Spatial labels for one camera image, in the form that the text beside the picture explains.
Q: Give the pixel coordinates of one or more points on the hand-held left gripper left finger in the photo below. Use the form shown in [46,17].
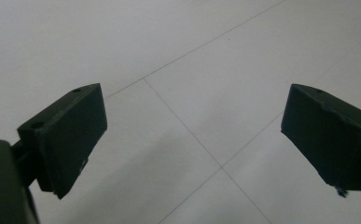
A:
[66,137]

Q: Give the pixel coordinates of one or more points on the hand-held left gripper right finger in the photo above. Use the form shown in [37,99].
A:
[330,137]

